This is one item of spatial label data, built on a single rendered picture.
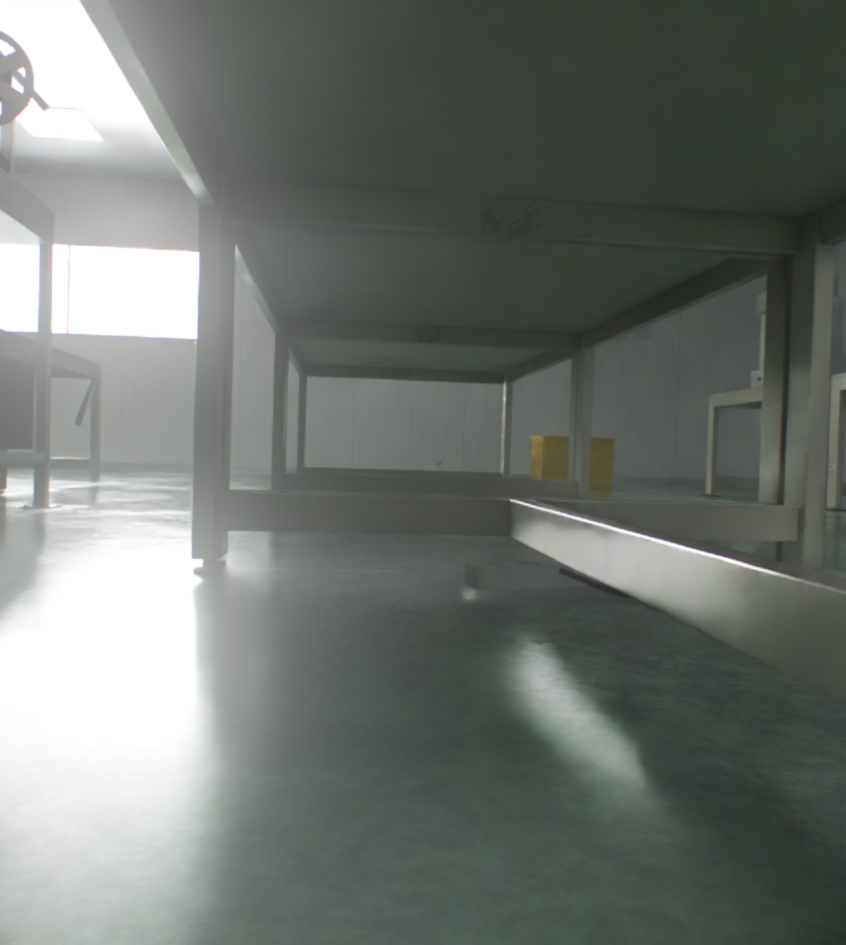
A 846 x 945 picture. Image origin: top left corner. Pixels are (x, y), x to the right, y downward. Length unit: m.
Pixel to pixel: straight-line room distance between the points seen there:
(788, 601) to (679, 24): 0.68
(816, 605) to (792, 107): 0.84
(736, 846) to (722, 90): 0.94
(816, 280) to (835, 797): 1.21
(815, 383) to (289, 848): 1.38
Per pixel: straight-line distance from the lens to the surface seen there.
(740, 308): 8.70
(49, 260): 3.12
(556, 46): 1.05
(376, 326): 2.88
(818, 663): 0.57
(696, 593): 0.71
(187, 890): 0.45
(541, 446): 6.18
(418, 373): 4.29
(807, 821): 0.58
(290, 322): 2.89
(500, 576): 1.32
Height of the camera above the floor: 0.22
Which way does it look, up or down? 1 degrees down
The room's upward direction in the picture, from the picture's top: 2 degrees clockwise
